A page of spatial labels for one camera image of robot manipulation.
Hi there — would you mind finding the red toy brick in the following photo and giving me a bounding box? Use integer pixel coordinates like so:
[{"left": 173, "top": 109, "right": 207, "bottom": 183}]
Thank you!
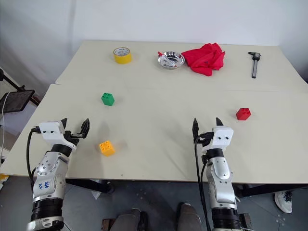
[{"left": 235, "top": 107, "right": 252, "bottom": 121}]

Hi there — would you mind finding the black table leg bar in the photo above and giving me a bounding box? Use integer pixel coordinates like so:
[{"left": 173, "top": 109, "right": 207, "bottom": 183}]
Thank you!
[
  {"left": 232, "top": 183, "right": 308, "bottom": 198},
  {"left": 65, "top": 179, "right": 114, "bottom": 194}
]

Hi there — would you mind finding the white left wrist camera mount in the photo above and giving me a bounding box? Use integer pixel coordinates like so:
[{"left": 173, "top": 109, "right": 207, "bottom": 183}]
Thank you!
[{"left": 38, "top": 121, "right": 77, "bottom": 151}]

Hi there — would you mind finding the black tablet on stand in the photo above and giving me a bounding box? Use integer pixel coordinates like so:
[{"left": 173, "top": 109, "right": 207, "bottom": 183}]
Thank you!
[{"left": 0, "top": 89, "right": 36, "bottom": 114}]

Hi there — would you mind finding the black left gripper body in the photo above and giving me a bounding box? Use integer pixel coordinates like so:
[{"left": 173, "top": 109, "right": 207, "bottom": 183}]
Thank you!
[{"left": 63, "top": 130, "right": 86, "bottom": 146}]

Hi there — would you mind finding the black digital caliper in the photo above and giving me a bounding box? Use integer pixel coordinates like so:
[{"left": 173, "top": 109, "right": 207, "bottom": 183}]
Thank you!
[{"left": 248, "top": 51, "right": 262, "bottom": 79}]

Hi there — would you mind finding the yellow toy brick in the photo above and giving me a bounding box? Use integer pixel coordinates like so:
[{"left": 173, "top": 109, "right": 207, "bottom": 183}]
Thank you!
[{"left": 99, "top": 140, "right": 116, "bottom": 157}]

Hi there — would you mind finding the green toy brick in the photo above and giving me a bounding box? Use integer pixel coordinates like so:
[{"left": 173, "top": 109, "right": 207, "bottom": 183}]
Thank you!
[{"left": 101, "top": 92, "right": 116, "bottom": 106}]

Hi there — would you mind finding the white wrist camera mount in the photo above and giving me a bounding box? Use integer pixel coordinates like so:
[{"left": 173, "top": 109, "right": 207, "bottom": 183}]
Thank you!
[
  {"left": 201, "top": 126, "right": 234, "bottom": 154},
  {"left": 38, "top": 121, "right": 77, "bottom": 151}
]

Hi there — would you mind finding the white cable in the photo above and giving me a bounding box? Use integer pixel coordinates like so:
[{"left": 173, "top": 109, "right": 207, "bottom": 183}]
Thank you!
[{"left": 0, "top": 91, "right": 11, "bottom": 167}]

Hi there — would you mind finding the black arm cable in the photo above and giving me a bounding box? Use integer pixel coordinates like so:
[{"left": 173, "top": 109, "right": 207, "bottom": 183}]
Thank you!
[
  {"left": 193, "top": 136, "right": 212, "bottom": 231},
  {"left": 26, "top": 127, "right": 41, "bottom": 187}
]

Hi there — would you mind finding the silver metal bowl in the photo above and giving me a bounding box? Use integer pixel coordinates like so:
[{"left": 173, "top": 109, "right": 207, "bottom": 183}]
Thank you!
[{"left": 157, "top": 51, "right": 186, "bottom": 70}]

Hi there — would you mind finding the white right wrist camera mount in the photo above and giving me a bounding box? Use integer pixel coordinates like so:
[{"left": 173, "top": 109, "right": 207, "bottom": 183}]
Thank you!
[{"left": 201, "top": 126, "right": 234, "bottom": 154}]

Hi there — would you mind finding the red cloth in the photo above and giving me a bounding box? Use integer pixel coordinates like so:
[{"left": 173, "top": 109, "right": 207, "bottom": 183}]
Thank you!
[{"left": 180, "top": 43, "right": 226, "bottom": 77}]

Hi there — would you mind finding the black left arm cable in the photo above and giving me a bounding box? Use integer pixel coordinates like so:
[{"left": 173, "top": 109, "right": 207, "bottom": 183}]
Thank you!
[{"left": 26, "top": 127, "right": 41, "bottom": 187}]

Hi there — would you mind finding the dark rounded robot foot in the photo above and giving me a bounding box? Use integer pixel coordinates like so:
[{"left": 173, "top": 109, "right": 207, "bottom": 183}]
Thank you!
[
  {"left": 177, "top": 202, "right": 202, "bottom": 231},
  {"left": 115, "top": 207, "right": 148, "bottom": 231}
]

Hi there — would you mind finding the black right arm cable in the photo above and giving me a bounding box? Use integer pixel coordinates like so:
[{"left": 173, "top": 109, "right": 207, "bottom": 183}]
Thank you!
[{"left": 193, "top": 136, "right": 212, "bottom": 231}]

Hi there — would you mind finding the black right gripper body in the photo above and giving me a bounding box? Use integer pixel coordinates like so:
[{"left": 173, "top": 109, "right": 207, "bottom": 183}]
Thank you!
[{"left": 196, "top": 131, "right": 214, "bottom": 148}]

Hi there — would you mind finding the white sneaker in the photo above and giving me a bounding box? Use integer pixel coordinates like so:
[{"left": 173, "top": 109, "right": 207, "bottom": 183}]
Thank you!
[{"left": 274, "top": 190, "right": 294, "bottom": 214}]

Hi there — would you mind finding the yellow tape roll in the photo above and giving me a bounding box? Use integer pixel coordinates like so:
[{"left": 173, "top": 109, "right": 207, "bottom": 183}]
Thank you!
[{"left": 113, "top": 47, "right": 132, "bottom": 65}]

